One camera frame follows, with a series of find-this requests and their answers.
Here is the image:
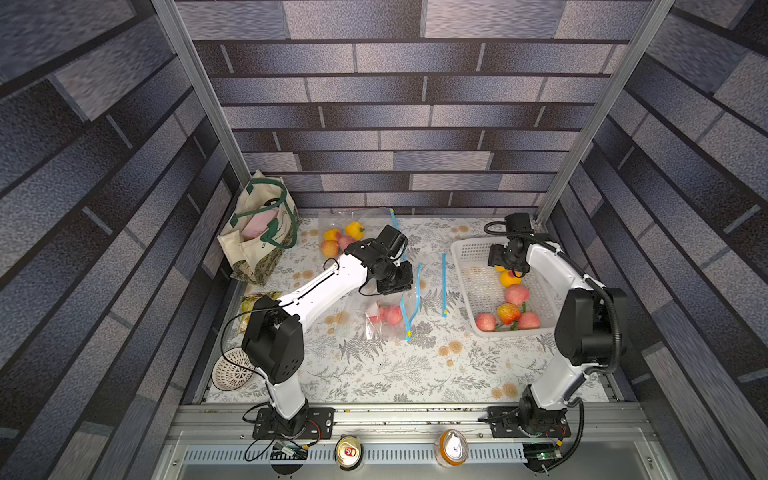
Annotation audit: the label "pink peach with leaf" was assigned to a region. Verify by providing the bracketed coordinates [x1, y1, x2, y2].
[338, 235, 356, 251]

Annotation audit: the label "large pink peach right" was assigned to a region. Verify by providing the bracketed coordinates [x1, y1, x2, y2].
[504, 284, 530, 307]

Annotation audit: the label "yellow peach green leaf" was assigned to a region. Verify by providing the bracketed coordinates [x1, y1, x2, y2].
[345, 221, 366, 241]

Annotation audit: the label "wrinkled yellow red peach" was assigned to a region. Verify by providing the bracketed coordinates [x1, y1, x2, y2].
[496, 303, 521, 325]

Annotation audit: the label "white round strainer bowl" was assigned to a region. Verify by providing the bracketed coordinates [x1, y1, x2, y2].
[212, 348, 254, 391]

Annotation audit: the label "canvas tote bag green handles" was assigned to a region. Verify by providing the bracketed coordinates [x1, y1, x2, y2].
[218, 172, 299, 286]

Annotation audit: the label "clear zip-top bag blue zipper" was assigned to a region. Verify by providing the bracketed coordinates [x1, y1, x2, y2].
[318, 207, 413, 295]

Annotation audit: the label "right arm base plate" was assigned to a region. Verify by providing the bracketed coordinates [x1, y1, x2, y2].
[479, 406, 571, 440]

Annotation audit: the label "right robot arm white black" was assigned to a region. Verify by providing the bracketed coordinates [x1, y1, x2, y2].
[484, 213, 628, 430]

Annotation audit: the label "orange clear bottle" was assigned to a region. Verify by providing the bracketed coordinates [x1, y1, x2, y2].
[434, 429, 469, 468]

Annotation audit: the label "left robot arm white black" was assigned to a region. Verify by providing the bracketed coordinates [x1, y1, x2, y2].
[241, 225, 414, 421]

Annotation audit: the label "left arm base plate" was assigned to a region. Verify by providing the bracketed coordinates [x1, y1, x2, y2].
[252, 406, 336, 441]

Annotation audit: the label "white plastic mesh basket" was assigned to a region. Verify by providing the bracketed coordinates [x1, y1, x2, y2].
[450, 237, 563, 338]

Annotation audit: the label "yellow snack packet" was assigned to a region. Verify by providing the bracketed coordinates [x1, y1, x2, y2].
[238, 291, 282, 334]

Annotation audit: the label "yellow peach red blush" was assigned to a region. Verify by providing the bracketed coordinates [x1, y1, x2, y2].
[499, 271, 522, 288]

